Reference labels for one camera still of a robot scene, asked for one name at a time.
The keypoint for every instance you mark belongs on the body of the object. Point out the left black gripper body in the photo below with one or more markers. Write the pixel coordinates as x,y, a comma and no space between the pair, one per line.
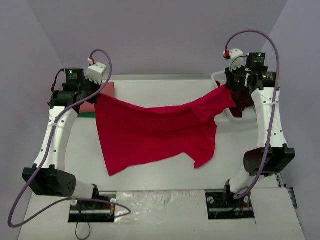
91,92

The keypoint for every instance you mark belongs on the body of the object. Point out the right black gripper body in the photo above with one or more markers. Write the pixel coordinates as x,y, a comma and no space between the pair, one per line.
232,81

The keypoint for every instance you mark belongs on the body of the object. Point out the bright red t shirt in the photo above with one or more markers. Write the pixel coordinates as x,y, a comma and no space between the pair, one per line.
131,135

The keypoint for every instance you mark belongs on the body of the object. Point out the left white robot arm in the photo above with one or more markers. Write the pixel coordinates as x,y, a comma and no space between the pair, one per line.
47,176

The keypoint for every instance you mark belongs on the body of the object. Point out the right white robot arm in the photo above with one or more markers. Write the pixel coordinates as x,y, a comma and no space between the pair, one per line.
272,153

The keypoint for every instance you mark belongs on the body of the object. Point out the dark red t shirt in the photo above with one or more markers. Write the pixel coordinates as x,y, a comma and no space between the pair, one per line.
235,101

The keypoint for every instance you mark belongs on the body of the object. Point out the folded salmon pink shirt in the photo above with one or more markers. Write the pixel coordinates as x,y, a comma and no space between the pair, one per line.
87,107

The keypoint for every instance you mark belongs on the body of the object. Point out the folded green shirt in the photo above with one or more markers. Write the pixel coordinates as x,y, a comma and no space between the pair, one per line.
87,115

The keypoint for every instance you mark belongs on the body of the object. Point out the white plastic basket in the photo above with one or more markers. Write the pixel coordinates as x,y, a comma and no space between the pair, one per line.
248,115

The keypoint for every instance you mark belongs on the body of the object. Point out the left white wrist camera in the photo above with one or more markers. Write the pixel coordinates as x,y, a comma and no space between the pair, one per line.
95,71

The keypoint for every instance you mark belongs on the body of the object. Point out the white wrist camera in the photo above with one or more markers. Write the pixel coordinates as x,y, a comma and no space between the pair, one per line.
236,58
95,71

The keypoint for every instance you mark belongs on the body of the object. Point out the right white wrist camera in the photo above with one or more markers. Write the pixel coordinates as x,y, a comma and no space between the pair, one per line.
236,58

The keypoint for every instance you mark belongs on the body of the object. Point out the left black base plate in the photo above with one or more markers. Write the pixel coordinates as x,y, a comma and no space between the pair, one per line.
91,212

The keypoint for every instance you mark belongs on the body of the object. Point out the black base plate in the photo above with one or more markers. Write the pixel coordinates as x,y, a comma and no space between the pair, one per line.
220,207
91,212

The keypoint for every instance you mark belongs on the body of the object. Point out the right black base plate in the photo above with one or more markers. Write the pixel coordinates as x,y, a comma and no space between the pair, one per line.
220,207

